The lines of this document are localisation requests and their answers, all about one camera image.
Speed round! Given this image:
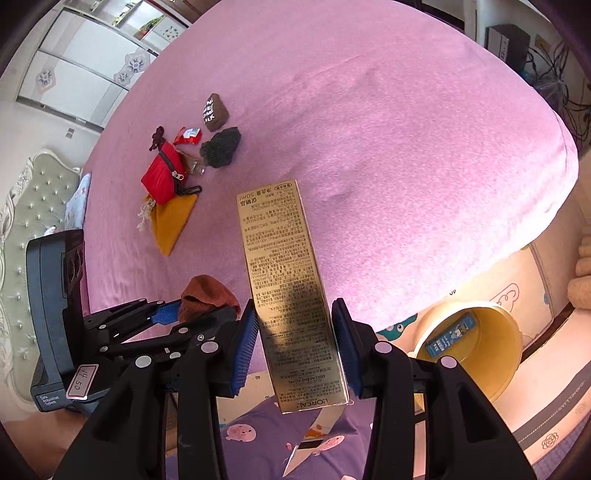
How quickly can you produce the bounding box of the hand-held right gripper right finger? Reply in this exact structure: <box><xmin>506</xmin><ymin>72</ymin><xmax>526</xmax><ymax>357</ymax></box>
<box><xmin>331</xmin><ymin>298</ymin><xmax>539</xmax><ymax>480</ymax></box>

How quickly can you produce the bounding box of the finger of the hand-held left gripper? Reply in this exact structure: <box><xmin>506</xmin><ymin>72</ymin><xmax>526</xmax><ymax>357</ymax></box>
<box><xmin>83</xmin><ymin>298</ymin><xmax>183</xmax><ymax>344</ymax></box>
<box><xmin>99</xmin><ymin>307</ymin><xmax>238</xmax><ymax>370</ymax></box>

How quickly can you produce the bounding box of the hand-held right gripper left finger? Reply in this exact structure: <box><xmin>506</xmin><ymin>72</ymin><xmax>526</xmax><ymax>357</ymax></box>
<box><xmin>53</xmin><ymin>299</ymin><xmax>259</xmax><ymax>480</ymax></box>

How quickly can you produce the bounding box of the rust brown sock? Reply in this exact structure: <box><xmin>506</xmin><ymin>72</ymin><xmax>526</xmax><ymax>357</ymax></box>
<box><xmin>179</xmin><ymin>275</ymin><xmax>242</xmax><ymax>324</ymax></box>

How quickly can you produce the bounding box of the gold printed carton box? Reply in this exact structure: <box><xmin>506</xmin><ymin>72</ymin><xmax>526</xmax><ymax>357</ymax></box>
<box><xmin>235</xmin><ymin>179</ymin><xmax>350</xmax><ymax>414</ymax></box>

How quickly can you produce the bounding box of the yellow plastic basin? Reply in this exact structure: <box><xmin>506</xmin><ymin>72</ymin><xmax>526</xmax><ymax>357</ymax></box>
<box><xmin>412</xmin><ymin>301</ymin><xmax>523</xmax><ymax>411</ymax></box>

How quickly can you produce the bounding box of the grey tufted headboard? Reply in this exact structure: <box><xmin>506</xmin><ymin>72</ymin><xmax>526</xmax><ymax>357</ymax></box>
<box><xmin>0</xmin><ymin>150</ymin><xmax>84</xmax><ymax>416</ymax></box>

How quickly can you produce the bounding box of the orange cloth pouch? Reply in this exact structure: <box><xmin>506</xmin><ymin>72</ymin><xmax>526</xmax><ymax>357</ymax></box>
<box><xmin>142</xmin><ymin>189</ymin><xmax>200</xmax><ymax>257</ymax></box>

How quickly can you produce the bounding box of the purple cartoon print sheet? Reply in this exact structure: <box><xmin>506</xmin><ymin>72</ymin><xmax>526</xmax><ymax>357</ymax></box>
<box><xmin>159</xmin><ymin>369</ymin><xmax>384</xmax><ymax>480</ymax></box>

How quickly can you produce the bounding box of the light blue floral pillow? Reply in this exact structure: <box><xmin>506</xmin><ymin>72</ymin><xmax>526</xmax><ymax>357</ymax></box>
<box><xmin>65</xmin><ymin>173</ymin><xmax>92</xmax><ymax>232</ymax></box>

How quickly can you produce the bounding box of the blue small box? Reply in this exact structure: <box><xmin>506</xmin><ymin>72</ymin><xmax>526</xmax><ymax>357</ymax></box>
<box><xmin>425</xmin><ymin>314</ymin><xmax>476</xmax><ymax>357</ymax></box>

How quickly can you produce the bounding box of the red zip pouch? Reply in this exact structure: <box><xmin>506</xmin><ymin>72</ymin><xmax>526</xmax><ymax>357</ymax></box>
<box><xmin>140</xmin><ymin>141</ymin><xmax>204</xmax><ymax>205</ymax></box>

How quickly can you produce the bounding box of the small clear plastic wrapper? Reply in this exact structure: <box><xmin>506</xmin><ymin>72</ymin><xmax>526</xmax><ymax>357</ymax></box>
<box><xmin>182</xmin><ymin>151</ymin><xmax>207</xmax><ymax>177</ymax></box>

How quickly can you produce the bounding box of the dark grey sock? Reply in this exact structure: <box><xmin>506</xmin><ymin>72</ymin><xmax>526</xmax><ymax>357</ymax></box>
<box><xmin>200</xmin><ymin>128</ymin><xmax>242</xmax><ymax>169</ymax></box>

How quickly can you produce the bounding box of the pink bed blanket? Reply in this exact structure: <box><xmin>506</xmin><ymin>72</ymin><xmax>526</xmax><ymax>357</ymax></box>
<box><xmin>82</xmin><ymin>0</ymin><xmax>580</xmax><ymax>333</ymax></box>

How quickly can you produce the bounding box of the brown rolled sock white print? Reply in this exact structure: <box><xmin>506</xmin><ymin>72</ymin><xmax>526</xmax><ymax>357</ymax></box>
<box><xmin>203</xmin><ymin>93</ymin><xmax>229</xmax><ymax>133</ymax></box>

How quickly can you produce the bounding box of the grey patterned rug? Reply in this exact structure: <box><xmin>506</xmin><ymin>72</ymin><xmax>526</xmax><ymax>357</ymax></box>
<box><xmin>512</xmin><ymin>369</ymin><xmax>591</xmax><ymax>464</ymax></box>

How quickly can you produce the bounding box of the beige folded towel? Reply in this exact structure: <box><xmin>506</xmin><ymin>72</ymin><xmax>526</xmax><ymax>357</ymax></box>
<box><xmin>567</xmin><ymin>244</ymin><xmax>591</xmax><ymax>310</ymax></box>

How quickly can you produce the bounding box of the white flower print wardrobe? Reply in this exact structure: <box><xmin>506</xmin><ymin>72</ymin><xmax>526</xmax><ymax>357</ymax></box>
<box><xmin>16</xmin><ymin>0</ymin><xmax>190</xmax><ymax>130</ymax></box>

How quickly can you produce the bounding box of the black box device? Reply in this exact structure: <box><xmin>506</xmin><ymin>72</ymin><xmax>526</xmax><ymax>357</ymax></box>
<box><xmin>485</xmin><ymin>24</ymin><xmax>531</xmax><ymax>72</ymax></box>

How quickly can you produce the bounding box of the white frayed string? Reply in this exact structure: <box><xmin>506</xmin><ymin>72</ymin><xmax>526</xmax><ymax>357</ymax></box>
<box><xmin>137</xmin><ymin>198</ymin><xmax>155</xmax><ymax>232</ymax></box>

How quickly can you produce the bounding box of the tangle of black cables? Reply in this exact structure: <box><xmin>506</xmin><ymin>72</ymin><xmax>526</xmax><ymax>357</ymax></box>
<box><xmin>524</xmin><ymin>39</ymin><xmax>591</xmax><ymax>153</ymax></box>

